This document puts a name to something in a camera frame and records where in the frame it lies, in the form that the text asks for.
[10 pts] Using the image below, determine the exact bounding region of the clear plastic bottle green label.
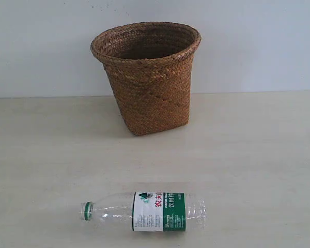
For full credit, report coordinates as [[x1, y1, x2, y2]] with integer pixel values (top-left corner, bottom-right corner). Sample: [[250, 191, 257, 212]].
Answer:
[[80, 191, 206, 232]]

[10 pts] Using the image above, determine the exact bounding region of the brown woven wicker basket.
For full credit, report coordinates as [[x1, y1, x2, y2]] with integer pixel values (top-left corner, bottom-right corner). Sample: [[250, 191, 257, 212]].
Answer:
[[90, 22, 202, 136]]

